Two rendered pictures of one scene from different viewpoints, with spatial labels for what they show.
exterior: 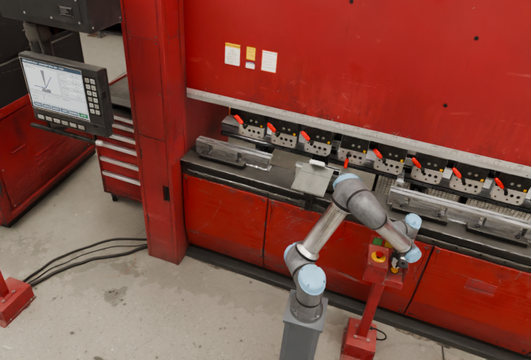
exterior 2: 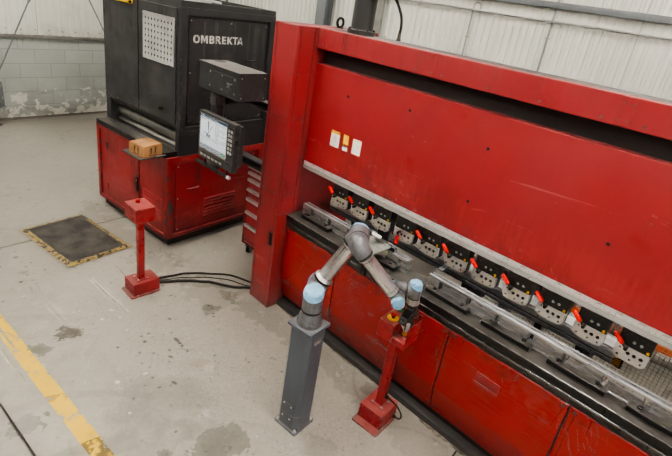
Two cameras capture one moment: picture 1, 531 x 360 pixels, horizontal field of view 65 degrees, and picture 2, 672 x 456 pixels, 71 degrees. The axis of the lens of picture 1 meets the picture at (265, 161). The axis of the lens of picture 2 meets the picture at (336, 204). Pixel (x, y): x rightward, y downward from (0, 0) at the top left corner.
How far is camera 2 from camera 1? 1.45 m
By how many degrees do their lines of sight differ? 23
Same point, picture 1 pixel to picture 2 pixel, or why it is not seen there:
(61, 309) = (171, 302)
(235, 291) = not seen: hidden behind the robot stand
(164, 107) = (280, 167)
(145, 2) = (283, 92)
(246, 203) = (322, 260)
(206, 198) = (298, 251)
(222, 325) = (274, 356)
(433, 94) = (459, 190)
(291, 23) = (373, 121)
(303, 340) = (299, 345)
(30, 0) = (214, 77)
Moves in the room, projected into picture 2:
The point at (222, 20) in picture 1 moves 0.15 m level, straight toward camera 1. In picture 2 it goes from (332, 113) to (325, 116)
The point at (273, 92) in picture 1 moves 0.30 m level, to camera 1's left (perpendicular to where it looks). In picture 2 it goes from (356, 172) to (319, 160)
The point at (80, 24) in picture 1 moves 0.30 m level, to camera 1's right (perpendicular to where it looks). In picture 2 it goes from (234, 95) to (270, 104)
